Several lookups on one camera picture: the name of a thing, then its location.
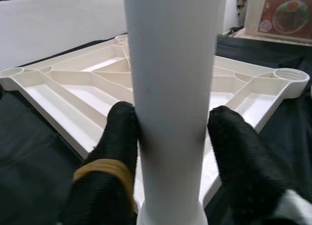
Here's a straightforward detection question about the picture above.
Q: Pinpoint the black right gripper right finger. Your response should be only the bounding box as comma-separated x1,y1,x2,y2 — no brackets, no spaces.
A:
207,106,305,225

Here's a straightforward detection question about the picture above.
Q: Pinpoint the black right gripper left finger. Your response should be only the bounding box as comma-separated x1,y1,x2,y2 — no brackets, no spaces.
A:
63,101,141,225

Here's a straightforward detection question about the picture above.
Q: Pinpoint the white plastic table leg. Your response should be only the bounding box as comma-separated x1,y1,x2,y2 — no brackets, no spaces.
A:
121,0,229,225

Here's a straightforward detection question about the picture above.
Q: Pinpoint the black tablecloth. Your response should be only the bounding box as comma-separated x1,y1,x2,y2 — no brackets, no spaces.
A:
0,34,312,225

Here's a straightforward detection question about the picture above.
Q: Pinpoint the white plastic table top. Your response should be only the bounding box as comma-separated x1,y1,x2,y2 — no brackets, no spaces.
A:
0,34,311,208

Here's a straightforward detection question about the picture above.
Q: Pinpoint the food picture poster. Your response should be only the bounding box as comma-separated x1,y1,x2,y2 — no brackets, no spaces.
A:
245,0,312,44

